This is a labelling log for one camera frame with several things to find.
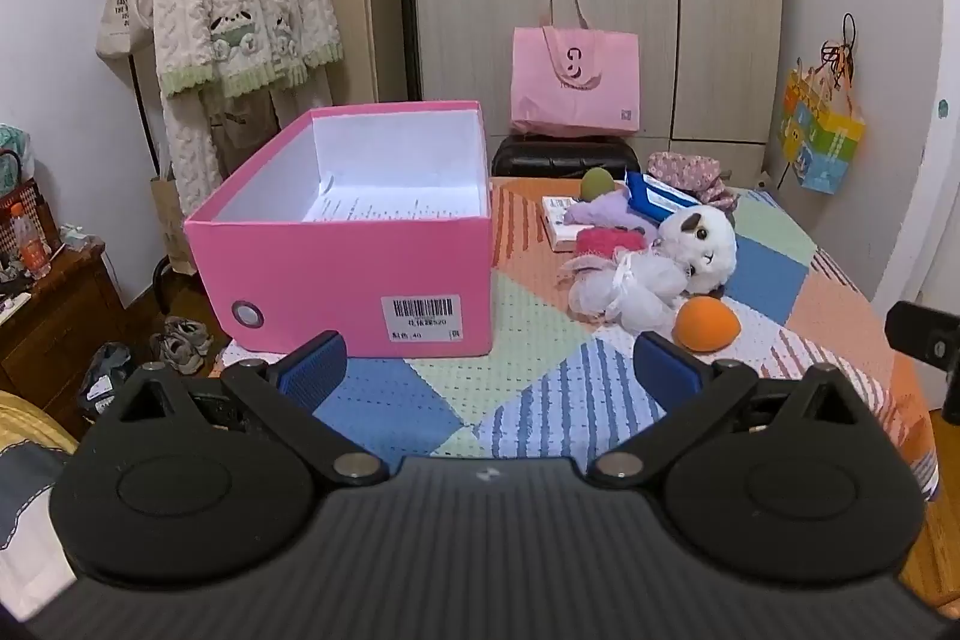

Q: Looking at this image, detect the pink fluffy toy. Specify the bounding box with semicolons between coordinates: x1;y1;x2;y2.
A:
576;225;650;259

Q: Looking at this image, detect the white printed paper sheet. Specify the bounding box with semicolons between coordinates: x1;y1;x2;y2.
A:
304;175;485;223

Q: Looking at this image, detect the patchwork knitted blanket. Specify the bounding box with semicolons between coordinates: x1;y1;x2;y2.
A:
210;175;942;498

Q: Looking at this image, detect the orange sponge egg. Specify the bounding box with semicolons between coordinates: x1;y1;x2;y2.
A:
671;297;742;352

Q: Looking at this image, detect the orange drink bottle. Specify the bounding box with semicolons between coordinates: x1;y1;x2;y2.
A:
9;203;52;280

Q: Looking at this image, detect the wooden nightstand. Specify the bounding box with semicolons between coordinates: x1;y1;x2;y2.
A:
0;235;132;431

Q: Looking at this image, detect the floral fabric scrunchie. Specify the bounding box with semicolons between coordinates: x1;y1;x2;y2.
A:
646;151;740;214

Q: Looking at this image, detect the yellow and grey quilt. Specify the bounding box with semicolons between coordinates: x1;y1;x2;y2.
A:
0;391;83;618

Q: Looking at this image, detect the purple plush toy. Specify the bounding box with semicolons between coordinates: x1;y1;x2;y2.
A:
562;188;661;232

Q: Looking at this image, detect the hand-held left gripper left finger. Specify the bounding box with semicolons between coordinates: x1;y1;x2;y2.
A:
112;331;391;487

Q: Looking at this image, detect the brown paper bag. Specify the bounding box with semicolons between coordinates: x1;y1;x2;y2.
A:
150;173;197;275

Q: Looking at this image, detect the colourful paper gift bag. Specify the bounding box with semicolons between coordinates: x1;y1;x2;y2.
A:
778;14;867;195

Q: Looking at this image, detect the pink cardboard box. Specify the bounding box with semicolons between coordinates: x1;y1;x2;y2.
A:
184;100;494;358

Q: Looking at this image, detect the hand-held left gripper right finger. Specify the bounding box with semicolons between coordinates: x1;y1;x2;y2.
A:
589;331;875;487

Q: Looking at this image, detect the black suitcase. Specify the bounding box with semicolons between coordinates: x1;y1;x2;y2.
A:
491;134;642;178

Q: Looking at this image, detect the pink tote bag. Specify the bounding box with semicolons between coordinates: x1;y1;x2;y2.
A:
511;0;641;137

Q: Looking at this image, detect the white plush dog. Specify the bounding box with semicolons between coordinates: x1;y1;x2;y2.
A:
559;203;740;335

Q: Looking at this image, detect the white tissue pack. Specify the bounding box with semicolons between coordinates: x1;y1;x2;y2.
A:
541;195;593;253

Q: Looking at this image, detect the blue wet wipes pack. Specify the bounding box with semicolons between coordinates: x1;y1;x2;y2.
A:
622;170;702;221

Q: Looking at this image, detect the black clothes rack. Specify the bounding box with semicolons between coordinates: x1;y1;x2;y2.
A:
120;0;200;315

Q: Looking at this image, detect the woven basket bag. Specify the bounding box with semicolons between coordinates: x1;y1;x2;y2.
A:
0;149;61;259

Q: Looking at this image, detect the brown garment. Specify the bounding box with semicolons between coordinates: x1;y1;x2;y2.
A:
202;81;282;180

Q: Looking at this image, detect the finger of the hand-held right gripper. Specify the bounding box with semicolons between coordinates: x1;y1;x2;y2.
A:
885;301;960;423

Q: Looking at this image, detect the grey sneaker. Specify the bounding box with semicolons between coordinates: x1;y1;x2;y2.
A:
161;316;215;350
150;332;205;375

